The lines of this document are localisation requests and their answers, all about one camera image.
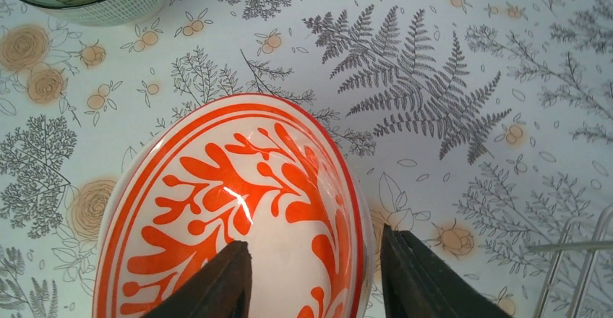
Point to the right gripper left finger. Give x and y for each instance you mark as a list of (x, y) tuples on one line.
[(221, 288)]

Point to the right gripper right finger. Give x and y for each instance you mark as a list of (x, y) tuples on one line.
[(417, 283)]

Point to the white bowl red rim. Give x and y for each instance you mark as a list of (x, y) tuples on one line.
[(248, 167)]

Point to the floral table mat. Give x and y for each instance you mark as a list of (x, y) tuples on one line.
[(481, 126)]

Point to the wire dish rack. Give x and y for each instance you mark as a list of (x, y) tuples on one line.
[(573, 285)]

